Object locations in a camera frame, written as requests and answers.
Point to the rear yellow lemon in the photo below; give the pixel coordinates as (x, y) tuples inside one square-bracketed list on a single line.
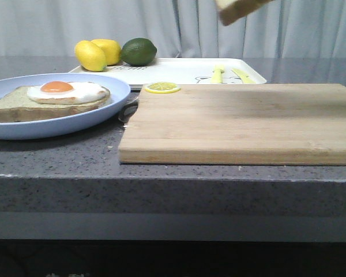
[(111, 49)]

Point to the white curtain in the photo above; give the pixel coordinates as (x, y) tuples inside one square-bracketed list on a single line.
[(191, 29)]

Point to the yellow plastic knife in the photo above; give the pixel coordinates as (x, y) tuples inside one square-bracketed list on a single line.
[(245, 78)]

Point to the fried egg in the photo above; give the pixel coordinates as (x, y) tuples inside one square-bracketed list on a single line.
[(61, 92)]

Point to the metal cutting board handle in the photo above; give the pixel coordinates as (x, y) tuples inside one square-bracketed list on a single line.
[(128, 110)]

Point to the lemon slice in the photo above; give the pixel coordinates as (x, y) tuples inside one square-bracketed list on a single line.
[(162, 87)]

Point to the yellow lemon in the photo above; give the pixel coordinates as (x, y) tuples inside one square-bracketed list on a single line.
[(111, 49), (90, 56)]

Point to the white tray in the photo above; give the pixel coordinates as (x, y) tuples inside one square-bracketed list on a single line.
[(181, 71)]

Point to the bread slice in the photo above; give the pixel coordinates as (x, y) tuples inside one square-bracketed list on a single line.
[(18, 107), (231, 10)]

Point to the light blue plate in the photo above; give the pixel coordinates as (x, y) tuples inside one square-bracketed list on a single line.
[(119, 89)]

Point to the green lime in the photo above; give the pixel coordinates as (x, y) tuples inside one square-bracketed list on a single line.
[(138, 52)]

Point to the front yellow lemon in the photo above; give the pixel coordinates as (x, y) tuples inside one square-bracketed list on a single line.
[(90, 56)]

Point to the yellow plastic fork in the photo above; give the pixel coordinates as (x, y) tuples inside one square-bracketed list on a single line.
[(216, 78)]

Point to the wooden cutting board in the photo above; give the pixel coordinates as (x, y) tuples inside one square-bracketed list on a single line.
[(266, 124)]

